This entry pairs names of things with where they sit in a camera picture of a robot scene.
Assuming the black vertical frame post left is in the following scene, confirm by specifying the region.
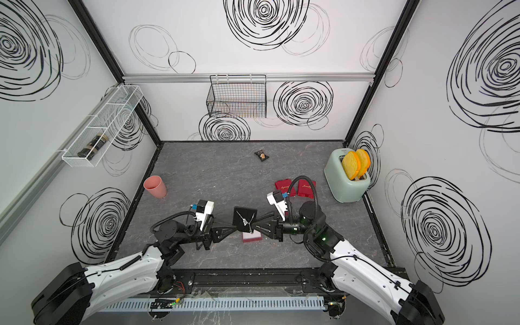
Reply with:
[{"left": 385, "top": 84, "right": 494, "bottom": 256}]
[{"left": 68, "top": 0, "right": 162, "bottom": 148}]

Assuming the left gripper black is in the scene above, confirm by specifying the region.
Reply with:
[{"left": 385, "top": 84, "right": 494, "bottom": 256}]
[{"left": 177, "top": 215, "right": 236, "bottom": 252}]

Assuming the small black snack packet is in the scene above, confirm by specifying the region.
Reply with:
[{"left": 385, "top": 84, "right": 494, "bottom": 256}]
[{"left": 255, "top": 150, "right": 269, "bottom": 162}]

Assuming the mint green toaster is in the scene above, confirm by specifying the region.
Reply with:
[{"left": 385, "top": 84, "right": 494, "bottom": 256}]
[{"left": 324, "top": 148, "right": 371, "bottom": 203}]

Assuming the white slotted cable duct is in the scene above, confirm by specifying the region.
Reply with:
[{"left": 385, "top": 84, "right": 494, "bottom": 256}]
[{"left": 102, "top": 296, "right": 326, "bottom": 312}]

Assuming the red jewelry box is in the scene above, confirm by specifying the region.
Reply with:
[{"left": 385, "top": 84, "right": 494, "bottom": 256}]
[{"left": 242, "top": 230, "right": 262, "bottom": 243}]

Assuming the white wire wall shelf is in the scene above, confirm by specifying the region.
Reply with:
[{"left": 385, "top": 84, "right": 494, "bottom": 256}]
[{"left": 62, "top": 85, "right": 144, "bottom": 167}]

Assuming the dark bottle on shelf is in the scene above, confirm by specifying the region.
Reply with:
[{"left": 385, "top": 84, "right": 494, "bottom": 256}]
[{"left": 77, "top": 134, "right": 109, "bottom": 161}]

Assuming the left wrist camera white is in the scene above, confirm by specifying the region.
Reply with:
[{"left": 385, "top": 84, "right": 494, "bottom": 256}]
[{"left": 192, "top": 200, "right": 215, "bottom": 231}]

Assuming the yellow toast slice front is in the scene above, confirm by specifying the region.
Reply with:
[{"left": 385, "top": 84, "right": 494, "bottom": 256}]
[{"left": 342, "top": 151, "right": 361, "bottom": 180}]

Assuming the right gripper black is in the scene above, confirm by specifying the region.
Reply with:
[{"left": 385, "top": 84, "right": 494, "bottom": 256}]
[{"left": 253, "top": 210, "right": 316, "bottom": 243}]

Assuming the black wire wall basket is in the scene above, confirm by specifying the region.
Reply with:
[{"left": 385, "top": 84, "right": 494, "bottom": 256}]
[{"left": 206, "top": 74, "right": 268, "bottom": 119}]

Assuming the black vertical frame post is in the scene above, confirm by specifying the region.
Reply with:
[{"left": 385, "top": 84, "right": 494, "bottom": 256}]
[
  {"left": 343, "top": 0, "right": 420, "bottom": 148},
  {"left": 68, "top": 0, "right": 162, "bottom": 148}
]

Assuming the black vertical frame post right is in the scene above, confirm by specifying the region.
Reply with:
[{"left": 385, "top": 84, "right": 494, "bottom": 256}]
[{"left": 343, "top": 0, "right": 420, "bottom": 148}]

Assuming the orange toast slice back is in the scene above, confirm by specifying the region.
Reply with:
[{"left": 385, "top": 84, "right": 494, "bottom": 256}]
[{"left": 356, "top": 149, "right": 371, "bottom": 178}]

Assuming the pink plastic cup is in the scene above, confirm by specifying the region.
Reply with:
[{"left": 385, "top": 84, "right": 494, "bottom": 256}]
[{"left": 143, "top": 175, "right": 167, "bottom": 199}]

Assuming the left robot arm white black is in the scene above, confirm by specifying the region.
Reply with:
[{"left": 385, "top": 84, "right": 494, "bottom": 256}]
[{"left": 31, "top": 211, "right": 236, "bottom": 324}]

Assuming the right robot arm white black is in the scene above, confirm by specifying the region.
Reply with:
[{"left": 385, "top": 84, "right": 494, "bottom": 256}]
[{"left": 251, "top": 190, "right": 446, "bottom": 324}]

